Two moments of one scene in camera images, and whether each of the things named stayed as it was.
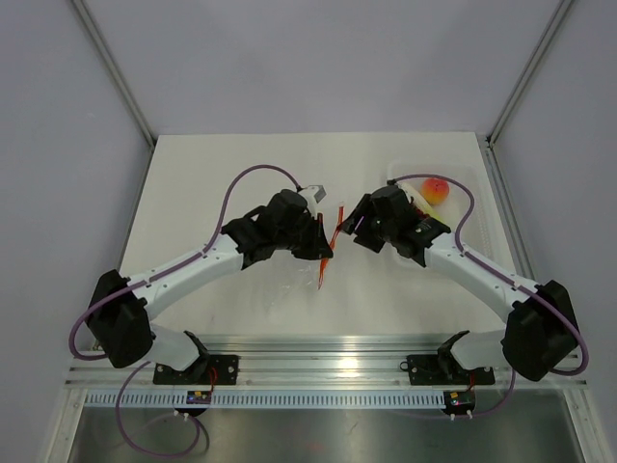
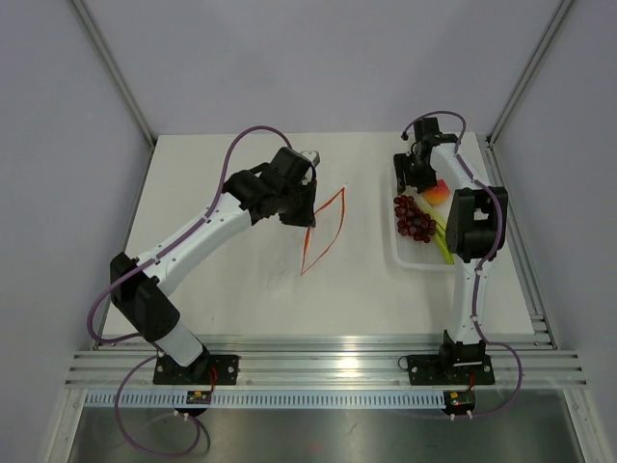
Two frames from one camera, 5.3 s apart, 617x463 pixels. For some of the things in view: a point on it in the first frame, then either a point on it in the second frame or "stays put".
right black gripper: [366, 208] -> [422, 183]
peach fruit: [435, 190] stays put
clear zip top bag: [297, 285] -> [321, 236]
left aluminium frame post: [116, 71] stays put
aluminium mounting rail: [293, 361] stays put
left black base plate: [209, 369] stays put
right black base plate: [426, 370] stays put
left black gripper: [318, 248] -> [307, 218]
